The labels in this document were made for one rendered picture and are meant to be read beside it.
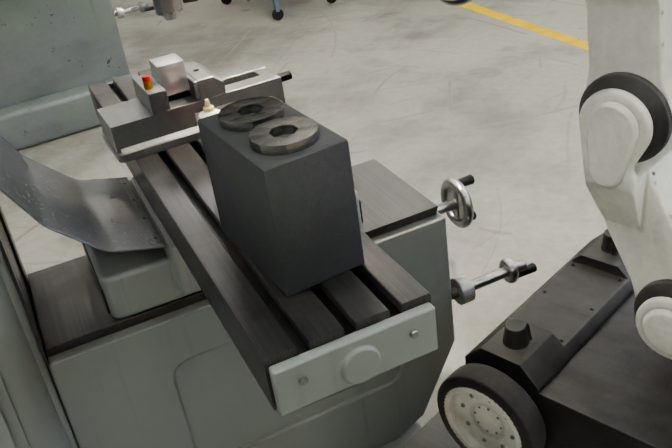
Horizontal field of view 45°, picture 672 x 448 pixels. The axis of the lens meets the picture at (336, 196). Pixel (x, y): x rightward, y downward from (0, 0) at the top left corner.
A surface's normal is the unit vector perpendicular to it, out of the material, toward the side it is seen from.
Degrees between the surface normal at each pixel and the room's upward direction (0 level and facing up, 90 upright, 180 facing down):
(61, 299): 0
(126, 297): 90
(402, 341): 90
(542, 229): 0
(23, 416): 89
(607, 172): 90
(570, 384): 0
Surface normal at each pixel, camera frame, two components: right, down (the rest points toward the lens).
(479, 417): -0.68, 0.43
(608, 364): -0.13, -0.87
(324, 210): 0.50, 0.36
